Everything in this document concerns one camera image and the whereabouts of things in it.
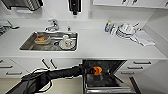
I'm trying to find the stainless steel dishwasher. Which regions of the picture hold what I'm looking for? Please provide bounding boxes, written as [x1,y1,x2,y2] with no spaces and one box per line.
[81,58,143,94]

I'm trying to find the white two-door base cabinet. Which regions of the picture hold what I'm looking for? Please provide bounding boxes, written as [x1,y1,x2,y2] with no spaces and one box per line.
[9,57,84,80]

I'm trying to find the white plate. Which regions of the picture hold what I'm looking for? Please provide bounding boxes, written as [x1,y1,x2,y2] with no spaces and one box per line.
[57,39,77,51]

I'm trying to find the small white bottle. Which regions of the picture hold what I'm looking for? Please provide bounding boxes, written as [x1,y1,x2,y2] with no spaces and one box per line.
[110,23,118,36]

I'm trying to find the white drawer unit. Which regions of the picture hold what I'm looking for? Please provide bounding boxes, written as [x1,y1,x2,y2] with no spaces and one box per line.
[0,57,30,80]
[114,59,160,80]

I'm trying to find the blue dish soap bottle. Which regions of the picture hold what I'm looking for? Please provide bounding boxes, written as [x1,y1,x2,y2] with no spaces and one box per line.
[103,19,113,34]

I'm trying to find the small sink soap pump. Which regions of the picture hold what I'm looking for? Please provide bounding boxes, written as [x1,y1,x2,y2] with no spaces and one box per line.
[66,25,72,33]

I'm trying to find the stack of white plates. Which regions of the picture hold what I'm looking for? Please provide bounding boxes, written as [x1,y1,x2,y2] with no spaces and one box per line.
[116,22,138,39]

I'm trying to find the white bowl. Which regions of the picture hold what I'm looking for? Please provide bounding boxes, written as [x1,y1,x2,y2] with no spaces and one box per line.
[120,22,134,33]

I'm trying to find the orange food container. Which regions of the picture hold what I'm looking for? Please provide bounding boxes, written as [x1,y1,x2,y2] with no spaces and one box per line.
[33,34,52,46]

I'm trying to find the chrome sink faucet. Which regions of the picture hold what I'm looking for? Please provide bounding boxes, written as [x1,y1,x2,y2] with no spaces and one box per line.
[44,18,61,33]

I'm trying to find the metal spoon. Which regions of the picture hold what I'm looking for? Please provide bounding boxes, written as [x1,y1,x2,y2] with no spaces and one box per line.
[131,22,141,30]

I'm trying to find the stainless steel sink basin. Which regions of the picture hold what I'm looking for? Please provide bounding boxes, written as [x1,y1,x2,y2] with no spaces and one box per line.
[18,30,80,53]

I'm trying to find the grey paper towel dispenser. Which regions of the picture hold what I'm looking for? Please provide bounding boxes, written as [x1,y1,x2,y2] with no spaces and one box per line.
[0,0,45,12]

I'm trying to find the white wall outlet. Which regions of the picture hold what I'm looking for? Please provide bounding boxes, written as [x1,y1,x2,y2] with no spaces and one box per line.
[87,9,95,20]

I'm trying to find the black wall soap dispenser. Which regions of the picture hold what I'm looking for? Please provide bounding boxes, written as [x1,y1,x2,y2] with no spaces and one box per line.
[67,0,83,16]

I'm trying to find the white wall cabinet three-door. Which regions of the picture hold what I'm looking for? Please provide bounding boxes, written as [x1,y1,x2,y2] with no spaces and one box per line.
[92,0,168,10]

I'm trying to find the wire dish drying rack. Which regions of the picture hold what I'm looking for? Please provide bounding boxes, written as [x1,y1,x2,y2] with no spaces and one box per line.
[0,19,20,37]

